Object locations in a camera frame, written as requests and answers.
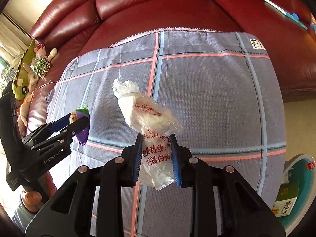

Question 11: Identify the clear plastic bag red print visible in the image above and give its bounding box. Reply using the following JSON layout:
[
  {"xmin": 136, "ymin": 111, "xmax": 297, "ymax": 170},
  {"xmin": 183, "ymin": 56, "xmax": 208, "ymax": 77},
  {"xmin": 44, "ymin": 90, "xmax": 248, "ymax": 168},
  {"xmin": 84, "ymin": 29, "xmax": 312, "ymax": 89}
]
[{"xmin": 113, "ymin": 79, "xmax": 183, "ymax": 190}]

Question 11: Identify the person's left hand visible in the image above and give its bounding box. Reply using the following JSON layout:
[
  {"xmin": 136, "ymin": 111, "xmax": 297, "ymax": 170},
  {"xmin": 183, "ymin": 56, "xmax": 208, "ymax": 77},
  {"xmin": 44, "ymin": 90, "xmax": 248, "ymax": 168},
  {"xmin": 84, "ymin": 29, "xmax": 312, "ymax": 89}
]
[{"xmin": 21, "ymin": 172, "xmax": 57, "ymax": 213}]

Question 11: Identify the purple candy wrapper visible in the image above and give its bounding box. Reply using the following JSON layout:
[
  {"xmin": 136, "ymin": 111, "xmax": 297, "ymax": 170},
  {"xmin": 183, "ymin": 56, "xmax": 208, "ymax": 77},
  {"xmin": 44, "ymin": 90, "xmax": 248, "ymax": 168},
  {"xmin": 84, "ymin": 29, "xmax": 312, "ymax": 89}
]
[{"xmin": 69, "ymin": 106, "xmax": 90, "ymax": 146}]

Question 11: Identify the teal book on sofa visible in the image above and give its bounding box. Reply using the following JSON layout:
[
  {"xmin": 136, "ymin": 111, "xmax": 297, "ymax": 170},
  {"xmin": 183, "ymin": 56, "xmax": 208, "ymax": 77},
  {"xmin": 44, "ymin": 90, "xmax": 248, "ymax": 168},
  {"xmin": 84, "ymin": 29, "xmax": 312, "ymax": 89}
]
[{"xmin": 264, "ymin": 0, "xmax": 308, "ymax": 31}]

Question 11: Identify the green cardboard box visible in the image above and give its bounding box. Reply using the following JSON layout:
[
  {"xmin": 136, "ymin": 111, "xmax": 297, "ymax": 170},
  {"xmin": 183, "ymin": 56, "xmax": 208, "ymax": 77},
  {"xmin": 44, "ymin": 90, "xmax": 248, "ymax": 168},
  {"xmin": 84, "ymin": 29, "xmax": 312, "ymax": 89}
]
[{"xmin": 272, "ymin": 182, "xmax": 299, "ymax": 217}]

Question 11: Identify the green plush toy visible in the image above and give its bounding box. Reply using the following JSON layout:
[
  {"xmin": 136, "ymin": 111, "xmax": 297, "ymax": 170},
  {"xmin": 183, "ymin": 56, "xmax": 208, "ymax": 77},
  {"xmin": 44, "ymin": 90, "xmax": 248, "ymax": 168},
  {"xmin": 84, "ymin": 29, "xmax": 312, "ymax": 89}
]
[{"xmin": 12, "ymin": 38, "xmax": 58, "ymax": 101}]

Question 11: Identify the teal plastic trash bin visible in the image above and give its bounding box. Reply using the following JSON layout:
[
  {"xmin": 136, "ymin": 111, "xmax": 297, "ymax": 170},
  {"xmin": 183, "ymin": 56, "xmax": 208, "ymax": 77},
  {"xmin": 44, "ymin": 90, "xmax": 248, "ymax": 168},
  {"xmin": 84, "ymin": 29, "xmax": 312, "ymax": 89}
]
[{"xmin": 272, "ymin": 154, "xmax": 315, "ymax": 235}]

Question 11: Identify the red leather sofa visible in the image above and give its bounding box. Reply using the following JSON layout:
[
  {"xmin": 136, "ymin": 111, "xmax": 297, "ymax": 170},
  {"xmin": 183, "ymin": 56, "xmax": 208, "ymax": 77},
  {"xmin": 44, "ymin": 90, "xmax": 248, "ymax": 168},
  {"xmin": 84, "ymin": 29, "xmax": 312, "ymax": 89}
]
[{"xmin": 27, "ymin": 0, "xmax": 315, "ymax": 132}]

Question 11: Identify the grey plaid cloth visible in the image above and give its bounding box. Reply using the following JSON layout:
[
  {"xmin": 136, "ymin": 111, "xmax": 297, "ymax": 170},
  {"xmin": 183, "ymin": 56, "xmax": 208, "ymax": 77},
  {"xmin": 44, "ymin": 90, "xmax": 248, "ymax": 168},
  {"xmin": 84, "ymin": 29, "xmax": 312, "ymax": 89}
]
[{"xmin": 47, "ymin": 29, "xmax": 286, "ymax": 236}]

